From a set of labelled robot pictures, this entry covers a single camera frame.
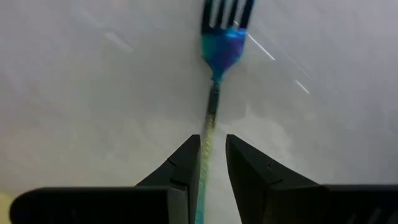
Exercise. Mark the iridescent blue fork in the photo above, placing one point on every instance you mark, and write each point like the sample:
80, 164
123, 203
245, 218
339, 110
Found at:
222, 49

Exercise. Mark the yellow mat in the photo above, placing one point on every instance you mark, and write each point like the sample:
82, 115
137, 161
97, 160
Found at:
3, 211

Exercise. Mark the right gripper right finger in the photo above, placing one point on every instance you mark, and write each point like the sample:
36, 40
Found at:
261, 193

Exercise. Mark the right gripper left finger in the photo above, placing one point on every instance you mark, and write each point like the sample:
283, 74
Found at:
177, 186

